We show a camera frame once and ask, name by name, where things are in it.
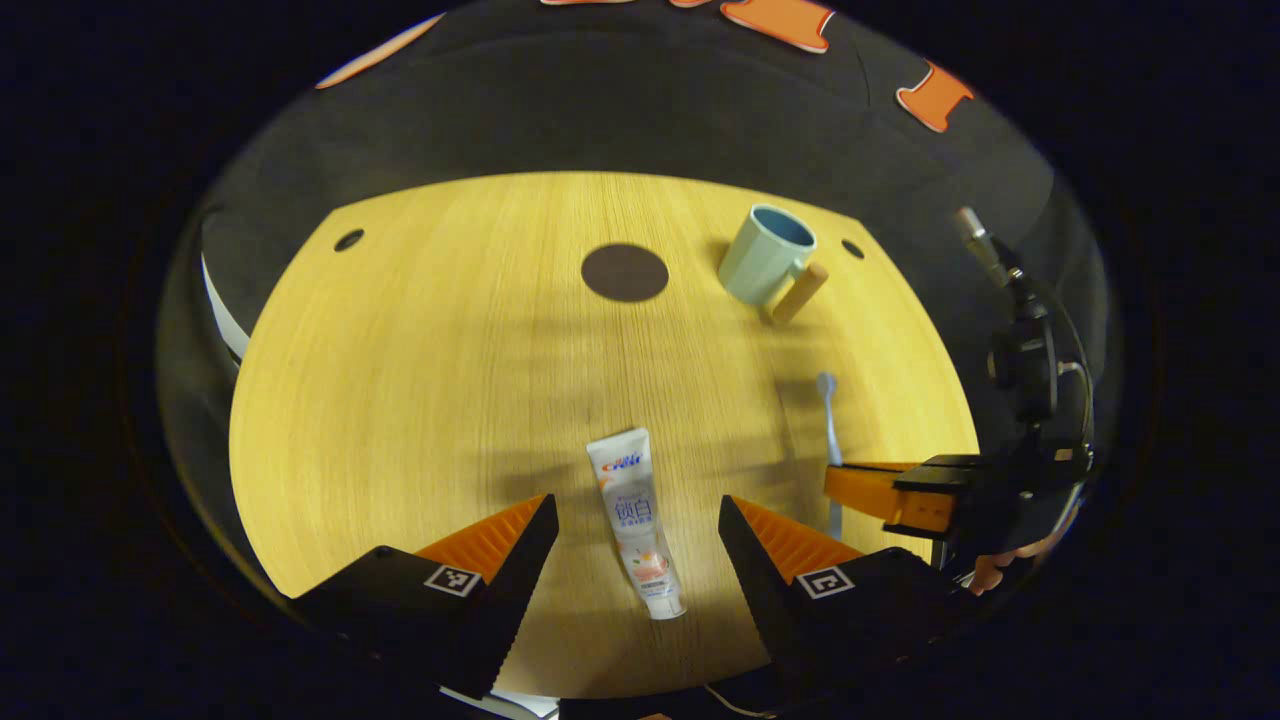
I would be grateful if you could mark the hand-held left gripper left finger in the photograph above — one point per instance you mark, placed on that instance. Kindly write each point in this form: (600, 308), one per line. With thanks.
(520, 570)

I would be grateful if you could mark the wooden desktop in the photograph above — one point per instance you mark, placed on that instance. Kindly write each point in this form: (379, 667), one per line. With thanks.
(420, 380)

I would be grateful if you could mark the white toothpaste tube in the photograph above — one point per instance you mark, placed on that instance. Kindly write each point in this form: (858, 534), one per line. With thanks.
(632, 510)

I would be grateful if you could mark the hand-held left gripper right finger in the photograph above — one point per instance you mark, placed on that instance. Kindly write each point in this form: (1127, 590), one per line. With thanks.
(750, 570)

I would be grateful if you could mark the black backdrop cloth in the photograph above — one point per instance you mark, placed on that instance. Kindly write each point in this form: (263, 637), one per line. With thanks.
(600, 100)

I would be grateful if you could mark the light blue cup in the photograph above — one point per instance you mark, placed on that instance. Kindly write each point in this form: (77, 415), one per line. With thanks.
(765, 255)

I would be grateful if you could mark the light blue toothbrush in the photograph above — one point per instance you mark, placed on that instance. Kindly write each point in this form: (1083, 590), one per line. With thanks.
(829, 420)

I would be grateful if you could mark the dark brown round coaster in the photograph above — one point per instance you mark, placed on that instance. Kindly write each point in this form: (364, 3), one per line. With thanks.
(625, 272)

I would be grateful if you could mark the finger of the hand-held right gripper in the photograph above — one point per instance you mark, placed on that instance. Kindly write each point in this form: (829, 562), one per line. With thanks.
(880, 492)

